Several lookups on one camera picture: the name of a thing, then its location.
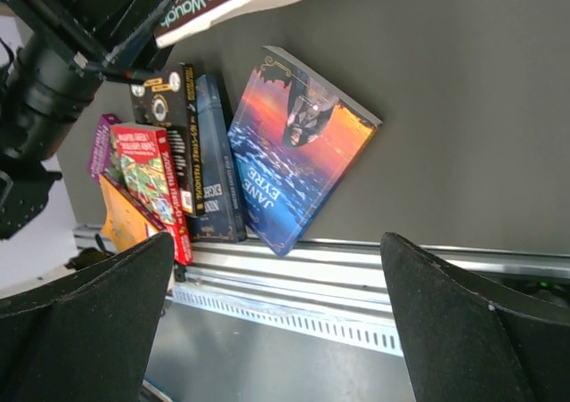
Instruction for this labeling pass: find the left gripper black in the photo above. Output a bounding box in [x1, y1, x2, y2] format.
[2, 0, 175, 84]

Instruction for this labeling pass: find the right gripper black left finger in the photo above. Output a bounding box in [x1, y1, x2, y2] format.
[1, 233, 174, 401]

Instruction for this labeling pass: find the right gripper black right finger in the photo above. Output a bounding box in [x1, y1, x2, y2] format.
[380, 233, 569, 401]

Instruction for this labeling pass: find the blue Jane Eyre book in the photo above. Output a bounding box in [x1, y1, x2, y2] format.
[228, 45, 382, 257]

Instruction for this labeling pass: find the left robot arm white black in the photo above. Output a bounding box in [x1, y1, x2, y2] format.
[1, 0, 175, 240]

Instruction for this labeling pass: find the black treehouse book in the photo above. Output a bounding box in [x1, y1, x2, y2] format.
[130, 63, 205, 217]

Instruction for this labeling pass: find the orange yellow book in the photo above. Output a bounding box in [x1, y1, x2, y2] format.
[99, 173, 166, 252]

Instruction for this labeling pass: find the red treehouse book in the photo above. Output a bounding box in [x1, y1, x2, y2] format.
[111, 123, 193, 266]

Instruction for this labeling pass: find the purple treehouse book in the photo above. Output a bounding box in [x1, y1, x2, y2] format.
[87, 113, 124, 184]

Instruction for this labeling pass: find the dark blue Nineteen Eighty-Four book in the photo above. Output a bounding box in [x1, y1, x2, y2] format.
[187, 75, 247, 243]

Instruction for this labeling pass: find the aluminium rail base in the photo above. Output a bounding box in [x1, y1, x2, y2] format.
[70, 223, 570, 358]

